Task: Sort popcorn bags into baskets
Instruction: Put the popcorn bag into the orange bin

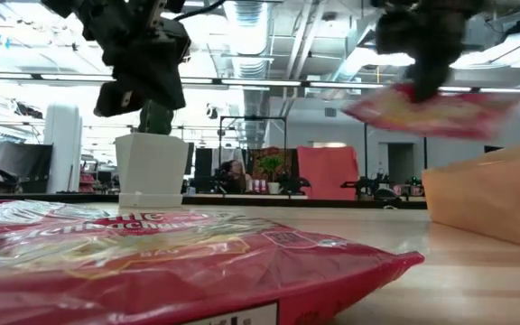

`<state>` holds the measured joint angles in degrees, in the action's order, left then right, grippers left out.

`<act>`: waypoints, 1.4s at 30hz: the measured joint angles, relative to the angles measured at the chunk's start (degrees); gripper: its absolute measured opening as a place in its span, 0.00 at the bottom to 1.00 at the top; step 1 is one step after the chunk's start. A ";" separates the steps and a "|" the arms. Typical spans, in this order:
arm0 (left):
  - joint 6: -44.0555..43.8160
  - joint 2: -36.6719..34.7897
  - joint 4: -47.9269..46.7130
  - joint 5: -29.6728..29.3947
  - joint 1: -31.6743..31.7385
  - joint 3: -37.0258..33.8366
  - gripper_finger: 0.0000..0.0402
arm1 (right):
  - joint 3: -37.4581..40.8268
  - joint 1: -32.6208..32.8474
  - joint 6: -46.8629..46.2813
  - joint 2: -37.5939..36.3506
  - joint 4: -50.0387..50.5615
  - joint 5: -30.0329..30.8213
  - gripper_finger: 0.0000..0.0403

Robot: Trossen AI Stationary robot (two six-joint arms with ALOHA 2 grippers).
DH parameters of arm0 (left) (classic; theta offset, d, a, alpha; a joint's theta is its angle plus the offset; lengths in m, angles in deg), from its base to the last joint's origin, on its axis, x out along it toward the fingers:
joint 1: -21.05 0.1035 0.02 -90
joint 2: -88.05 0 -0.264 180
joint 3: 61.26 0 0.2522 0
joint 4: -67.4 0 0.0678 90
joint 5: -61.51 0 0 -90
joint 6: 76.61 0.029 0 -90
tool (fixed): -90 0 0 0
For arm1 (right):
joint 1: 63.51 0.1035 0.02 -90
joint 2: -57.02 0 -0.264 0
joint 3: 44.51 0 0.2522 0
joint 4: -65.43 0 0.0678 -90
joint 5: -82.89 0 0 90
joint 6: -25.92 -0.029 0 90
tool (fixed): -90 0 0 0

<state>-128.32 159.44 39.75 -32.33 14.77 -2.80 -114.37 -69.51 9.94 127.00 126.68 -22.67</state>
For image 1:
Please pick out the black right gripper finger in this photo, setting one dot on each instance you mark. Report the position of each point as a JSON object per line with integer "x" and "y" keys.
{"x": 431, "y": 86}
{"x": 411, "y": 77}

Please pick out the red popcorn bag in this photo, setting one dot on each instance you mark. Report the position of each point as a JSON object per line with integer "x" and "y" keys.
{"x": 197, "y": 280}
{"x": 16, "y": 212}
{"x": 445, "y": 117}

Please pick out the black background robot arm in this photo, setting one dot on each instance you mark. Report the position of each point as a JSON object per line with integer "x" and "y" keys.
{"x": 364, "y": 185}

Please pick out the green cactus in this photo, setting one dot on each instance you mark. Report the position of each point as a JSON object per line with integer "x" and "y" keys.
{"x": 155, "y": 119}

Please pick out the white plant pot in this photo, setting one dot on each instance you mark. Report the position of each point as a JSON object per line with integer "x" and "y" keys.
{"x": 151, "y": 162}

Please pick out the black monitor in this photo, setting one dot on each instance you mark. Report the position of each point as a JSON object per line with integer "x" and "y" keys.
{"x": 206, "y": 169}

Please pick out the white round column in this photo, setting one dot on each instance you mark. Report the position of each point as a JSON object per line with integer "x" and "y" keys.
{"x": 62, "y": 149}

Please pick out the cardboard box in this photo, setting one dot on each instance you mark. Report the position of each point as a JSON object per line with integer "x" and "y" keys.
{"x": 494, "y": 194}

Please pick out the orange fabric partition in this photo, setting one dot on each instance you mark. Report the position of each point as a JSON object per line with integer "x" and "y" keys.
{"x": 327, "y": 171}

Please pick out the person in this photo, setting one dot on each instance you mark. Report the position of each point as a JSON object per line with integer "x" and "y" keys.
{"x": 237, "y": 176}

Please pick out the pink can pack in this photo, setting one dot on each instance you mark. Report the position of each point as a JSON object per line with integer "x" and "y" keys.
{"x": 256, "y": 185}

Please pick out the small green potted plant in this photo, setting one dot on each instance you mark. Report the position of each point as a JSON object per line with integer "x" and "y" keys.
{"x": 271, "y": 169}

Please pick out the black fabric partition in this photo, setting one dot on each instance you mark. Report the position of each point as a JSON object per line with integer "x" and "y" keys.
{"x": 16, "y": 164}

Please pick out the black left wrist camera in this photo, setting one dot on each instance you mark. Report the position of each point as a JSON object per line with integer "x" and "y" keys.
{"x": 113, "y": 99}

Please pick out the silver smooth air duct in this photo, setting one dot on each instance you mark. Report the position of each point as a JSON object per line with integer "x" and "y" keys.
{"x": 355, "y": 54}

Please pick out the grey wall vent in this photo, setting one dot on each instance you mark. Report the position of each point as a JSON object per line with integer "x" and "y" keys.
{"x": 330, "y": 112}

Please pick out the silver ribbed air duct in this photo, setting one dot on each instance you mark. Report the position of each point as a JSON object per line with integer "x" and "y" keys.
{"x": 251, "y": 45}

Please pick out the black aluminium table frame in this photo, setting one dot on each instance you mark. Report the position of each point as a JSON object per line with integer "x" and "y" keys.
{"x": 39, "y": 197}

